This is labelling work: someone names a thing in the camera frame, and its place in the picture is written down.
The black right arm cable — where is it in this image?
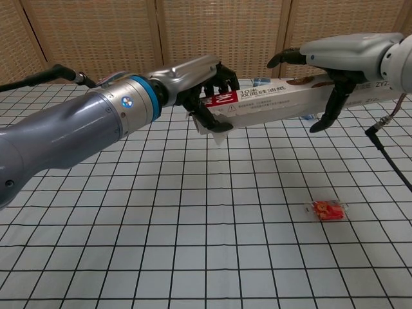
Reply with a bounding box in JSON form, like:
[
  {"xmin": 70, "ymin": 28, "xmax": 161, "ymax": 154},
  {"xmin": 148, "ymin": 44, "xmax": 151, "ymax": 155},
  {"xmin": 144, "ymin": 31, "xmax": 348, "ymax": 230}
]
[{"xmin": 365, "ymin": 91, "xmax": 412, "ymax": 191}]

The red wrapped candy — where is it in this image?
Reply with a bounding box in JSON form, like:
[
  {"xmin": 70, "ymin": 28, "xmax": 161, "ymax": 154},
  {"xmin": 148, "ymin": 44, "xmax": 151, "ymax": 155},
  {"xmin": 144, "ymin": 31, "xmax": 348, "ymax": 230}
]
[{"xmin": 304, "ymin": 199, "xmax": 351, "ymax": 223}]

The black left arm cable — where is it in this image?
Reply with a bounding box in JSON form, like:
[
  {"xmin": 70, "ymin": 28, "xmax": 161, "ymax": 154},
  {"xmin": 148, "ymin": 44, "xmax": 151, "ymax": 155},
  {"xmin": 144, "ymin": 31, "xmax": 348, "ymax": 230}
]
[{"xmin": 0, "ymin": 64, "xmax": 97, "ymax": 93}]

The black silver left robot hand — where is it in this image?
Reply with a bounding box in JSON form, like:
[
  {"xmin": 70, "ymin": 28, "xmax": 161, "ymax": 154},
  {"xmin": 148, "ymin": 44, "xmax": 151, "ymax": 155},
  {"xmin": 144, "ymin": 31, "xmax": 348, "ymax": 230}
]
[{"xmin": 147, "ymin": 55, "xmax": 241, "ymax": 133}]

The light blue checked tablecloth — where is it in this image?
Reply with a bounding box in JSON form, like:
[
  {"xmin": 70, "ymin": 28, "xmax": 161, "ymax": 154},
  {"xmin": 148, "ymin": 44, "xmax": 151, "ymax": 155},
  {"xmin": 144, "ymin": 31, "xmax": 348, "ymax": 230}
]
[{"xmin": 0, "ymin": 77, "xmax": 412, "ymax": 309}]

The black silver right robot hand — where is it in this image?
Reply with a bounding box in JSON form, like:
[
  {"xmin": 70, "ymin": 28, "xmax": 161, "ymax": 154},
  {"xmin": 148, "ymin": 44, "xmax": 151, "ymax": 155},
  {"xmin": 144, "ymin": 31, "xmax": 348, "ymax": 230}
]
[{"xmin": 267, "ymin": 32, "xmax": 405, "ymax": 133}]

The long white red snack box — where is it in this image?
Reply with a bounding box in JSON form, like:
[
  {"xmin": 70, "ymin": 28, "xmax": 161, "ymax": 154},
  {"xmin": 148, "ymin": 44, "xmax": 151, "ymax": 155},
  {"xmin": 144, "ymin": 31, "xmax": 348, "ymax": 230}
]
[{"xmin": 192, "ymin": 72, "xmax": 392, "ymax": 147}]

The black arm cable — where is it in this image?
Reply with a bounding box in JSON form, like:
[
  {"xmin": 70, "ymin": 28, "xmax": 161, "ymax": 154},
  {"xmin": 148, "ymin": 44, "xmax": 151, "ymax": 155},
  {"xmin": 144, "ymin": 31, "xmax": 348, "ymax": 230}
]
[
  {"xmin": 365, "ymin": 91, "xmax": 412, "ymax": 191},
  {"xmin": 0, "ymin": 64, "xmax": 97, "ymax": 93}
]

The woven bamboo screen panel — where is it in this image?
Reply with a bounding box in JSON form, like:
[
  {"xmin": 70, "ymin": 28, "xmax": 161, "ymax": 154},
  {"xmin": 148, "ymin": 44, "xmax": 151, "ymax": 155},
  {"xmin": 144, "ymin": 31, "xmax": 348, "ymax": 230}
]
[
  {"xmin": 22, "ymin": 0, "xmax": 168, "ymax": 81},
  {"xmin": 157, "ymin": 0, "xmax": 290, "ymax": 80},
  {"xmin": 0, "ymin": 0, "xmax": 49, "ymax": 86},
  {"xmin": 283, "ymin": 0, "xmax": 412, "ymax": 80}
]

